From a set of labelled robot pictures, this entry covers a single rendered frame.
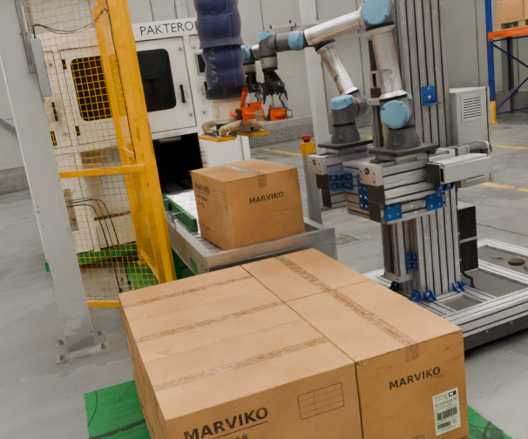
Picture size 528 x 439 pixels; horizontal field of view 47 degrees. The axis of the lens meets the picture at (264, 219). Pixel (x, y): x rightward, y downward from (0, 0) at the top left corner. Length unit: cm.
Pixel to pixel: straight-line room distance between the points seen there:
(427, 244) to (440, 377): 111
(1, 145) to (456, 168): 969
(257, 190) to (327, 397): 139
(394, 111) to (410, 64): 45
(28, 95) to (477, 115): 231
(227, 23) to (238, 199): 88
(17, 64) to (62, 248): 102
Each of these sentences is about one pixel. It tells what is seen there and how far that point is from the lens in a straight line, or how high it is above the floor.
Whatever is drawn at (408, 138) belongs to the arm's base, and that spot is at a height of 108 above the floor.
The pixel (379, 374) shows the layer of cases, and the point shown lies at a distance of 198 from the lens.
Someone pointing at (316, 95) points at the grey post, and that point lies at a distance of 615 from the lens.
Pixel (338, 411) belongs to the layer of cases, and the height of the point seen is 40.
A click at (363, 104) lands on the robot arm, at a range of 325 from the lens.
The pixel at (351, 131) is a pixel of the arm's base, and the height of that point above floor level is 109.
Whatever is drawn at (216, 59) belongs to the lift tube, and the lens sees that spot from 317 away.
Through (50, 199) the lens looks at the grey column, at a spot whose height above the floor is 92.
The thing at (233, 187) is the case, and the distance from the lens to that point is 298.
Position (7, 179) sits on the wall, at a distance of 1147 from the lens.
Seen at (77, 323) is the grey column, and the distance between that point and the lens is 371.
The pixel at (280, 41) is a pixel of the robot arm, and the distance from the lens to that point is 267.
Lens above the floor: 144
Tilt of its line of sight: 14 degrees down
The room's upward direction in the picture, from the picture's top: 8 degrees counter-clockwise
